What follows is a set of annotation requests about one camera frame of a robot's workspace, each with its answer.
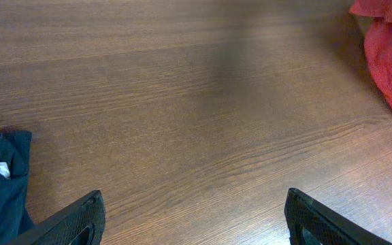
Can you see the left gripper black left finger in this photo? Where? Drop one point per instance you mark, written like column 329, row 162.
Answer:
column 80, row 223

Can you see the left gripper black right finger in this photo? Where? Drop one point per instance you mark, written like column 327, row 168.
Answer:
column 311, row 222

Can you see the folded navy blue shirt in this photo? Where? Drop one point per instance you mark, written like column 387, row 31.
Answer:
column 14, row 180

